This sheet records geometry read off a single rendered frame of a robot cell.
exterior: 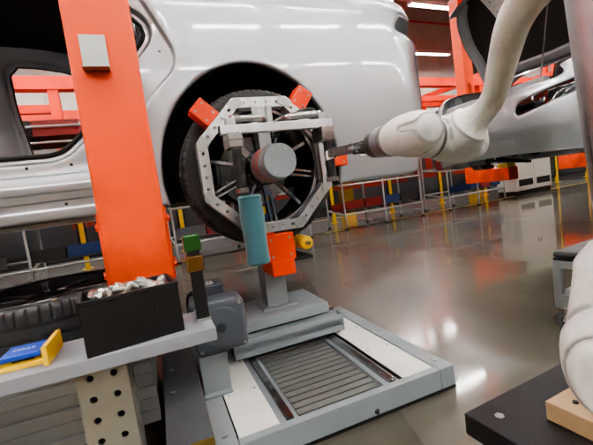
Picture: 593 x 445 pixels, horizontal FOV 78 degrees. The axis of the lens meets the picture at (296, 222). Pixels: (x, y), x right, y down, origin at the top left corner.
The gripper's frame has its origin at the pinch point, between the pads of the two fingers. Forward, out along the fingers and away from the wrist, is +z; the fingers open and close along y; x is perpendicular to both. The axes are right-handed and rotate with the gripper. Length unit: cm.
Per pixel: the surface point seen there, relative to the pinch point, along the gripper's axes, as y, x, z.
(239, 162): -34.0, 1.4, 10.4
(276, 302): -18, -59, 48
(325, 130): -1.2, 10.0, 10.7
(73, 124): -137, 104, 395
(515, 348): 61, -83, -7
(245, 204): -31.5, -12.5, 20.7
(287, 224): -12.8, -23.2, 32.6
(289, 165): -13.6, -0.5, 18.2
